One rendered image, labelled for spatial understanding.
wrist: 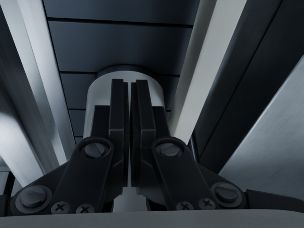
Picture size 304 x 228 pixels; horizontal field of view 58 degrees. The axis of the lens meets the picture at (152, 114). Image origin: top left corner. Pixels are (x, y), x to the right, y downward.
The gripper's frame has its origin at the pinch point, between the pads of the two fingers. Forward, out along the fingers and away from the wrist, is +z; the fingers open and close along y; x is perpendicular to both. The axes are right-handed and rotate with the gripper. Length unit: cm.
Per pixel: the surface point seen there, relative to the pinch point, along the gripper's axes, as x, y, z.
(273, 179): -17.3, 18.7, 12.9
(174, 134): -3.5, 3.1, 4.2
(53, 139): -14.3, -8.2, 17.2
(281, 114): -4.5, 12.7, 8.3
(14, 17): 1.2, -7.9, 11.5
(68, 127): -6.7, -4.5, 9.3
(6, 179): -21.6, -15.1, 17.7
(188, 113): -1.3, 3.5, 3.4
